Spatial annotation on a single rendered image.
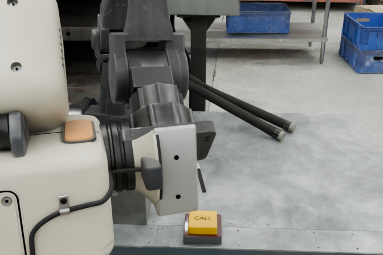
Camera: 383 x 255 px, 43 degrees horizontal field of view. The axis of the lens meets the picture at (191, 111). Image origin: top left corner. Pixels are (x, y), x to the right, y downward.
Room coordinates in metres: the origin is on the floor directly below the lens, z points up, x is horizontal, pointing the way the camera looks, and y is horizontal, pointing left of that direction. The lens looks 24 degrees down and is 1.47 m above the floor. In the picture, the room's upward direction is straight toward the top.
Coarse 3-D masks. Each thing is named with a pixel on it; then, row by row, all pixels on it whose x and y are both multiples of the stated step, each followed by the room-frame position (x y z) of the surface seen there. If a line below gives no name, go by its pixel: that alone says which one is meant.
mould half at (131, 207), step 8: (72, 104) 1.25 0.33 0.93; (80, 104) 1.25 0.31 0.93; (72, 112) 1.20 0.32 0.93; (80, 112) 1.20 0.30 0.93; (120, 192) 0.88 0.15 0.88; (128, 192) 0.88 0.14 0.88; (136, 192) 0.88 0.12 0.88; (112, 200) 0.88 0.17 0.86; (120, 200) 0.88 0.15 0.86; (128, 200) 0.88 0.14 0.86; (136, 200) 0.88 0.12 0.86; (144, 200) 0.88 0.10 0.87; (112, 208) 0.88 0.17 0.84; (120, 208) 0.88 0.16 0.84; (128, 208) 0.88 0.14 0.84; (136, 208) 0.88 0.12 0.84; (144, 208) 0.88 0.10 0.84; (112, 216) 0.88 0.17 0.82; (120, 216) 0.88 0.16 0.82; (128, 216) 0.88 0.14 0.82; (136, 216) 0.88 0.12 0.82; (144, 216) 0.88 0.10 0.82; (136, 224) 0.88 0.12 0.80; (144, 224) 0.88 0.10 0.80
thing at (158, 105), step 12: (156, 84) 0.58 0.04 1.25; (168, 84) 0.59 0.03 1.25; (132, 96) 0.59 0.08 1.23; (144, 96) 0.57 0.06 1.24; (156, 96) 0.57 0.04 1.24; (168, 96) 0.57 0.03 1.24; (180, 96) 0.59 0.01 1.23; (132, 108) 0.58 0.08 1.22; (144, 108) 0.55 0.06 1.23; (156, 108) 0.54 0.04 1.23; (168, 108) 0.55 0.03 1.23; (180, 108) 0.56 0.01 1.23; (132, 120) 0.55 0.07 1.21; (144, 120) 0.54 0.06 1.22; (156, 120) 0.53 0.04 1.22; (168, 120) 0.53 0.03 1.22; (180, 120) 0.54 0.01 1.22; (192, 120) 0.56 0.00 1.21; (120, 132) 0.51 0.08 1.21; (132, 132) 0.51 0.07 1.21; (144, 132) 0.51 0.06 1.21; (204, 132) 0.52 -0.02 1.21; (204, 144) 0.55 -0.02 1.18; (204, 156) 0.57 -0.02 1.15
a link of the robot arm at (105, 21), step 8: (104, 0) 0.90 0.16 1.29; (112, 0) 0.88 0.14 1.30; (120, 0) 0.88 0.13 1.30; (104, 8) 0.89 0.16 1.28; (112, 8) 0.89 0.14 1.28; (120, 8) 0.89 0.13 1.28; (104, 16) 0.89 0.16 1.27; (112, 16) 0.89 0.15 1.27; (120, 16) 0.89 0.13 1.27; (104, 24) 0.89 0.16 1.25; (112, 24) 0.89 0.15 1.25; (120, 24) 0.90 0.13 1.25; (104, 32) 0.89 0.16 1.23; (104, 40) 0.90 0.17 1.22; (104, 48) 0.91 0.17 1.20; (128, 48) 0.92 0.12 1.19
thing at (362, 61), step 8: (344, 40) 4.60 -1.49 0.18; (344, 48) 4.57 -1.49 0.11; (352, 48) 4.33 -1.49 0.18; (344, 56) 4.54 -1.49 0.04; (352, 56) 4.31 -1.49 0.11; (360, 56) 4.15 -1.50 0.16; (368, 56) 4.15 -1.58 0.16; (376, 56) 4.14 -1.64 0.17; (352, 64) 4.31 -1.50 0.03; (360, 64) 4.15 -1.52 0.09; (368, 64) 4.15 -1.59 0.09; (376, 64) 4.15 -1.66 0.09; (360, 72) 4.14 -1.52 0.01; (368, 72) 4.14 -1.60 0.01; (376, 72) 4.14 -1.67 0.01
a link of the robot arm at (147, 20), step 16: (128, 0) 0.69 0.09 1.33; (144, 0) 0.66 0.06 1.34; (160, 0) 0.66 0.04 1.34; (128, 16) 0.67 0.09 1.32; (144, 16) 0.65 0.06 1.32; (160, 16) 0.66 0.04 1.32; (112, 32) 0.65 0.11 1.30; (128, 32) 0.64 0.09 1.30; (144, 32) 0.64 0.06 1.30; (160, 32) 0.65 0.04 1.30; (176, 32) 0.67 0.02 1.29; (112, 48) 0.64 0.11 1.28; (176, 48) 0.66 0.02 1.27; (112, 64) 0.64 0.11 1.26; (176, 64) 0.63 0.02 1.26; (112, 80) 0.63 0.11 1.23; (128, 80) 0.61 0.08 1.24; (176, 80) 0.62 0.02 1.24; (112, 96) 0.63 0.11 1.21
